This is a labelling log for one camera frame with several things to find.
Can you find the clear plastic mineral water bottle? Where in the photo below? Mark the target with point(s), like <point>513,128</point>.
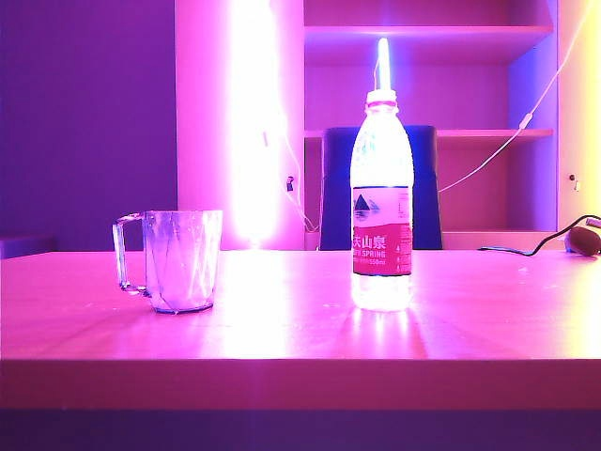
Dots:
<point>381,244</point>

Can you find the dark blue chair back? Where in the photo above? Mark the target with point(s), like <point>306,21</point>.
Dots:
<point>335,188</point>

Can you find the slim glowing light tube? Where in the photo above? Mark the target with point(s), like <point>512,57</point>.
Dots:
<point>383,61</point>

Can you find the dark round device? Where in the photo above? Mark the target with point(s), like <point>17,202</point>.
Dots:
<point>584,241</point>

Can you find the small dark wall clip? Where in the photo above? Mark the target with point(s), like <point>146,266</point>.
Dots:
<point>290,183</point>

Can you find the wall shelving unit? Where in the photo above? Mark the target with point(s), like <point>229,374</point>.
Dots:
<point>474,117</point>

